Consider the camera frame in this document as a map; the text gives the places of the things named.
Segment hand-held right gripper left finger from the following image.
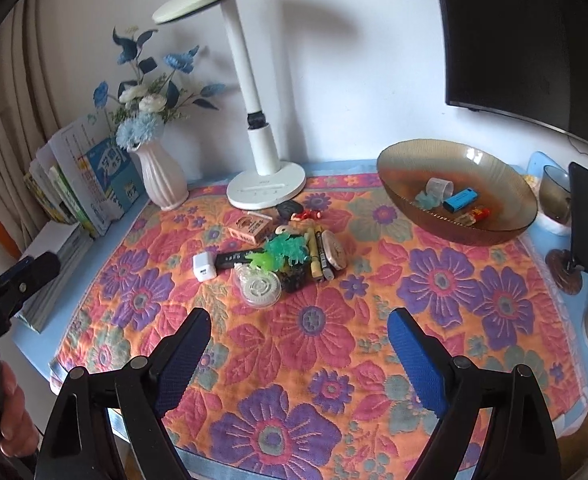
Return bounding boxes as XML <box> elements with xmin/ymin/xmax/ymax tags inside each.
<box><xmin>34</xmin><ymin>307</ymin><xmax>213</xmax><ymax>480</ymax></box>

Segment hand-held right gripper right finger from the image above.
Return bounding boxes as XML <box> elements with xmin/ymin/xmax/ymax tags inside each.
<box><xmin>387</xmin><ymin>307</ymin><xmax>561</xmax><ymax>480</ymax></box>

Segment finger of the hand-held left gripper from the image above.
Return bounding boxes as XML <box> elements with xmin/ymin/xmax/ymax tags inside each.
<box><xmin>0</xmin><ymin>252</ymin><xmax>62</xmax><ymax>321</ymax></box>

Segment white charger plug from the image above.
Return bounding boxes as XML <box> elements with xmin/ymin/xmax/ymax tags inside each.
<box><xmin>193</xmin><ymin>252</ymin><xmax>218</xmax><ymax>281</ymax></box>

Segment black stick lighter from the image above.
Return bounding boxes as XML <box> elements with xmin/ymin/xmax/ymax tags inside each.
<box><xmin>215</xmin><ymin>249</ymin><xmax>259</xmax><ymax>267</ymax></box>

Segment dark grey pen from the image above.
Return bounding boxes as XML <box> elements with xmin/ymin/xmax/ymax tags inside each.
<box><xmin>315</xmin><ymin>227</ymin><xmax>335</xmax><ymax>282</ymax></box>

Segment pink oval eraser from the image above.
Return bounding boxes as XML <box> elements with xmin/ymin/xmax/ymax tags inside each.
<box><xmin>321</xmin><ymin>230</ymin><xmax>349</xmax><ymax>271</ymax></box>

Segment beige marker pen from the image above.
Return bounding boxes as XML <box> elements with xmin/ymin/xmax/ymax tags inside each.
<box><xmin>301</xmin><ymin>227</ymin><xmax>325</xmax><ymax>281</ymax></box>

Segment green plastic toy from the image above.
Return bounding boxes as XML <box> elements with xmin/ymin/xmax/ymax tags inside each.
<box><xmin>245</xmin><ymin>232</ymin><xmax>311</xmax><ymax>273</ymax></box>

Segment blue flash drive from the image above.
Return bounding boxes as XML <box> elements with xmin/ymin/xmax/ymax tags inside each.
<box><xmin>442</xmin><ymin>187</ymin><xmax>480</xmax><ymax>213</ymax></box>

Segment clear tape roll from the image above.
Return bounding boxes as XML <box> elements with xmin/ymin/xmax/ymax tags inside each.
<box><xmin>421</xmin><ymin>177</ymin><xmax>456</xmax><ymax>203</ymax></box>

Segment amber ribbed glass bowl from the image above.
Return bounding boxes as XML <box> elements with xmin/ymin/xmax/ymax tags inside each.
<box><xmin>376</xmin><ymin>139</ymin><xmax>540</xmax><ymax>247</ymax></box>

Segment person's left hand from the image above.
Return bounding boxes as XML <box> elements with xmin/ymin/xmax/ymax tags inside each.
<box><xmin>0</xmin><ymin>360</ymin><xmax>40</xmax><ymax>457</ymax></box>

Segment stack of flat white books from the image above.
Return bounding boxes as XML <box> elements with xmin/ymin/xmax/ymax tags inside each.
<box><xmin>14</xmin><ymin>220</ymin><xmax>94</xmax><ymax>333</ymax></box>

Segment floral quilted mat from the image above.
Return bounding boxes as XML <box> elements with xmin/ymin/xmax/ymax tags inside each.
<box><xmin>48</xmin><ymin>172</ymin><xmax>587</xmax><ymax>480</ymax></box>

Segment row of upright books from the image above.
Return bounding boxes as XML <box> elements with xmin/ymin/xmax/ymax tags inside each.
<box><xmin>22</xmin><ymin>112</ymin><xmax>147</xmax><ymax>240</ymax></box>

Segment small black pot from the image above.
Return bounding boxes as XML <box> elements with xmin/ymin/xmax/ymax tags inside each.
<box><xmin>279</xmin><ymin>262</ymin><xmax>307</xmax><ymax>293</ymax></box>

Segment white ribbed vase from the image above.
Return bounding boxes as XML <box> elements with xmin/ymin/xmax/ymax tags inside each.
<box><xmin>126</xmin><ymin>141</ymin><xmax>191</xmax><ymax>212</ymax></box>

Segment round wooden phone stand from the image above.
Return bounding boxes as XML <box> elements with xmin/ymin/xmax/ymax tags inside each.
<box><xmin>545</xmin><ymin>249</ymin><xmax>584</xmax><ymax>293</ymax></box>

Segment beige curtain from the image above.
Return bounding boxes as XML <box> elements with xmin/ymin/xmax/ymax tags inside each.
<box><xmin>0</xmin><ymin>0</ymin><xmax>74</xmax><ymax>256</ymax></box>

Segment floral ceramic bowl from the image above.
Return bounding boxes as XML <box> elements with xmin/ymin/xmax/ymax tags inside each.
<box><xmin>521</xmin><ymin>172</ymin><xmax>572</xmax><ymax>236</ymax></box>

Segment blue white artificial flowers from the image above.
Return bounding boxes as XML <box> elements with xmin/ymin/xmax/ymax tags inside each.
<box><xmin>92</xmin><ymin>25</ymin><xmax>227</xmax><ymax>152</ymax></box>

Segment brown glass cup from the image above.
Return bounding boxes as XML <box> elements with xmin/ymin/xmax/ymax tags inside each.
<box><xmin>539</xmin><ymin>165</ymin><xmax>573</xmax><ymax>223</ymax></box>

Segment black smartphone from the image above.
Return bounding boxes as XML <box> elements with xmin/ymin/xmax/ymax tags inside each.
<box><xmin>568</xmin><ymin>161</ymin><xmax>588</xmax><ymax>277</ymax></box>

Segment white desk lamp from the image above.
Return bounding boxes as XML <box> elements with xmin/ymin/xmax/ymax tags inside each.
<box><xmin>151</xmin><ymin>0</ymin><xmax>307</xmax><ymax>209</ymax></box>

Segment black television screen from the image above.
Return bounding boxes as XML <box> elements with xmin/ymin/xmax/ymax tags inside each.
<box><xmin>429</xmin><ymin>0</ymin><xmax>588</xmax><ymax>157</ymax></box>

